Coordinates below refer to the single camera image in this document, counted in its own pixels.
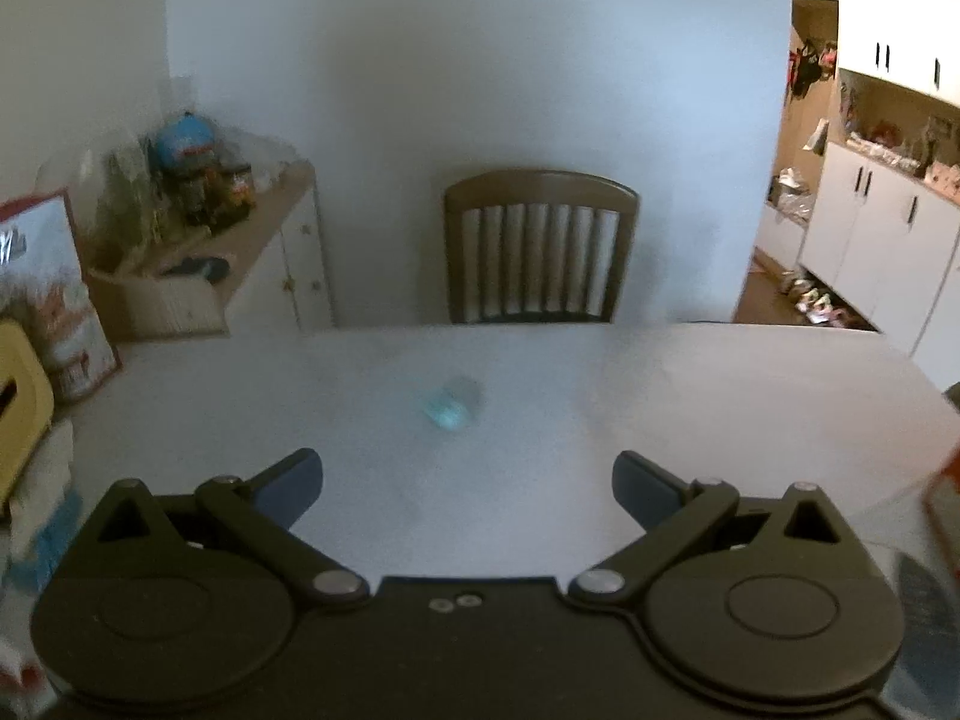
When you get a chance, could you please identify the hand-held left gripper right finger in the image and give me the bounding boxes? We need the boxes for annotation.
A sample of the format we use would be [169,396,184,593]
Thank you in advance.
[568,451,863,607]

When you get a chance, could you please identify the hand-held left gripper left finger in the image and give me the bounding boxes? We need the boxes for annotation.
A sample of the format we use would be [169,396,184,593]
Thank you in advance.
[79,448,370,608]

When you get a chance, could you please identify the red cardboard shoe box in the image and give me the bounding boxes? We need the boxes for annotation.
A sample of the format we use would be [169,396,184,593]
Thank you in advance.
[922,445,960,542]

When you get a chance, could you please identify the white sideboard with wooden top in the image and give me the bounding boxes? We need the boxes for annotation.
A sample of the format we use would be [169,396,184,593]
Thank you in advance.
[86,160,336,343]

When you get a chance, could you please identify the beige cardboard box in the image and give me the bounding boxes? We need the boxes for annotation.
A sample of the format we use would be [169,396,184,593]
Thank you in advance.
[85,250,230,343]

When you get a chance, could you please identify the dark blue cloth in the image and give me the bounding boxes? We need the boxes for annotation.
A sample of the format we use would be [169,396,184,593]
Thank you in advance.
[160,256,230,284]

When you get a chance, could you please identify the white paper pack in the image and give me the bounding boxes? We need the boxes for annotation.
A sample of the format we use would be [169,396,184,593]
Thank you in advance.
[13,422,80,535]

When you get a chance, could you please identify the row of shoes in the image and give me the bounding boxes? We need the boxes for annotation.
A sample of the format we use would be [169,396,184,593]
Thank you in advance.
[779,277,854,328]

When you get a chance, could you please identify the yellow and green tissue box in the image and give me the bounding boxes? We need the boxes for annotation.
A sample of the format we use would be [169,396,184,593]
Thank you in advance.
[0,318,56,501]

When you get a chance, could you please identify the dark jars on sideboard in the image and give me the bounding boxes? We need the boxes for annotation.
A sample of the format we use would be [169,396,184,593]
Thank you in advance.
[171,156,257,231]

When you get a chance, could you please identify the red and white cereal box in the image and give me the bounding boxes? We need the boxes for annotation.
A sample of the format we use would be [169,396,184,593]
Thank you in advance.
[0,190,123,403]

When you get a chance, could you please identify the brown wooden slat chair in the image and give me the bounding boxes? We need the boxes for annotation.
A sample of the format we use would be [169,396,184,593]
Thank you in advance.
[442,168,641,326]

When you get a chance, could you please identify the dark blue speckled plastic sheet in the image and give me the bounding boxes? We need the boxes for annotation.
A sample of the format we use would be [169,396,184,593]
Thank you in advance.
[892,550,960,700]

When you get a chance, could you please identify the bags in cabinet niche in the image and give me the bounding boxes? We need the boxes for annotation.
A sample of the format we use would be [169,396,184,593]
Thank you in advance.
[768,168,812,224]

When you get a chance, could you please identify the white lower cabinet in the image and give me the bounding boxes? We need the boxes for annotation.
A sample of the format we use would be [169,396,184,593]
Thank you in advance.
[798,140,960,362]

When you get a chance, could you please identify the blue globe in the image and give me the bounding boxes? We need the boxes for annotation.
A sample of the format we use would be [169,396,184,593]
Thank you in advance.
[153,110,219,167]

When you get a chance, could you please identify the clutter on cabinet counter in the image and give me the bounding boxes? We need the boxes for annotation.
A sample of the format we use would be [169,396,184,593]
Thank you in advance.
[840,82,960,200]

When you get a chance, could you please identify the black hanging bag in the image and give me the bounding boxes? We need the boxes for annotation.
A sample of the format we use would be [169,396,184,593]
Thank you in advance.
[787,43,823,99]

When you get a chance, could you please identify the white upper wall cabinet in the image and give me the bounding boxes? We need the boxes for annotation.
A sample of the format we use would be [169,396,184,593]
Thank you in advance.
[790,0,960,107]

